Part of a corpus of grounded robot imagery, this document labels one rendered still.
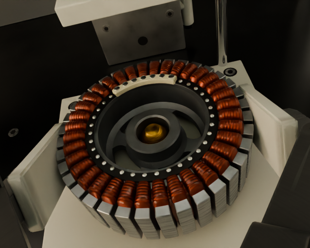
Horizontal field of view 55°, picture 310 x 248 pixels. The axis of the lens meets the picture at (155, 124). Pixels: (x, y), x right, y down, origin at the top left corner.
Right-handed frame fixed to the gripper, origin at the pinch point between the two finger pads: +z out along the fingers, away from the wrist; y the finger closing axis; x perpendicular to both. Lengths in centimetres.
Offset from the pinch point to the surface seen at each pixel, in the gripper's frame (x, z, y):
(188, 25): 5.1, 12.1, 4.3
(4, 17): 10.4, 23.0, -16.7
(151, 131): 0.4, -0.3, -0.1
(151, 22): 6.1, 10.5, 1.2
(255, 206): -4.1, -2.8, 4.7
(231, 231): -4.6, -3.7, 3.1
